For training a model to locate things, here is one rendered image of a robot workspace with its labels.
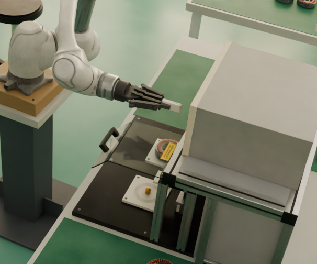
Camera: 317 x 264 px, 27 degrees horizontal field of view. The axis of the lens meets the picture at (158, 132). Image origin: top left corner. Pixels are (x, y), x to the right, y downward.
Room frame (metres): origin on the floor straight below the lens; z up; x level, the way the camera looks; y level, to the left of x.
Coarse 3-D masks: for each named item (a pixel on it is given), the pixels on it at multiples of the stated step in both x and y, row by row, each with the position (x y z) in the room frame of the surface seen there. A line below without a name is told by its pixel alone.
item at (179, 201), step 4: (180, 192) 1.76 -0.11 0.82; (180, 196) 1.74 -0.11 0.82; (176, 200) 1.72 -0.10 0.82; (180, 200) 1.72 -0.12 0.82; (176, 204) 1.71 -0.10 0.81; (180, 204) 1.71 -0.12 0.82; (184, 204) 1.71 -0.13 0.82; (176, 208) 1.71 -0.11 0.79; (180, 208) 1.71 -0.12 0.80; (176, 212) 1.71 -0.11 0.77; (180, 212) 1.71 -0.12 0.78
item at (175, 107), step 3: (162, 102) 1.81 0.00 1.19; (165, 102) 1.81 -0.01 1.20; (168, 102) 1.80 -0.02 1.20; (171, 102) 1.81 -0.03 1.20; (171, 105) 1.80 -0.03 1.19; (174, 105) 1.80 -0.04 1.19; (177, 105) 1.79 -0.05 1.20; (180, 105) 1.80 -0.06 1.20; (171, 108) 1.80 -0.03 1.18; (174, 108) 1.80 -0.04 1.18; (177, 108) 1.79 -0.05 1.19; (180, 108) 1.79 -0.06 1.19; (174, 111) 1.80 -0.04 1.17; (177, 111) 1.79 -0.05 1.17
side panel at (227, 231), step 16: (208, 208) 1.50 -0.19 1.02; (224, 208) 1.50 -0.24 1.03; (240, 208) 1.49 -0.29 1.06; (208, 224) 1.51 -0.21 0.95; (224, 224) 1.50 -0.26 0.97; (240, 224) 1.48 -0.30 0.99; (256, 224) 1.47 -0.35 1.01; (272, 224) 1.46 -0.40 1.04; (288, 224) 1.44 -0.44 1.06; (208, 240) 1.50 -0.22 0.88; (224, 240) 1.49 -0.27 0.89; (240, 240) 1.48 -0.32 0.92; (256, 240) 1.47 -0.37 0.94; (272, 240) 1.46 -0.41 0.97; (288, 240) 1.43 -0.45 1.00; (208, 256) 1.50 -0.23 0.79; (224, 256) 1.49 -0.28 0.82; (240, 256) 1.48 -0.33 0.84; (256, 256) 1.46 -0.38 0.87; (272, 256) 1.45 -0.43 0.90
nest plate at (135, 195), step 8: (136, 176) 1.86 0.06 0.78; (136, 184) 1.82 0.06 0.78; (144, 184) 1.82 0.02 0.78; (152, 184) 1.83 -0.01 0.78; (128, 192) 1.77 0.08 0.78; (136, 192) 1.77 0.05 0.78; (144, 192) 1.78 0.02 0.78; (152, 192) 1.79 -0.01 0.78; (168, 192) 1.80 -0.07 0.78; (128, 200) 1.73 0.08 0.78; (136, 200) 1.73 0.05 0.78; (144, 200) 1.74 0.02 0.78; (152, 200) 1.75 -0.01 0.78; (144, 208) 1.70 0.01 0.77; (152, 208) 1.70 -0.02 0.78
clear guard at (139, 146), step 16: (128, 128) 1.80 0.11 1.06; (144, 128) 1.81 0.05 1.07; (160, 128) 1.82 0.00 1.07; (112, 144) 1.73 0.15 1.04; (128, 144) 1.71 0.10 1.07; (144, 144) 1.73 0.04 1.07; (160, 144) 1.74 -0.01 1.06; (176, 144) 1.75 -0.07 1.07; (96, 160) 1.67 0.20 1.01; (112, 160) 1.62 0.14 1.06; (128, 160) 1.63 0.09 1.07; (144, 160) 1.64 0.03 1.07; (160, 160) 1.65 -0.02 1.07; (160, 176) 1.58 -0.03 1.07
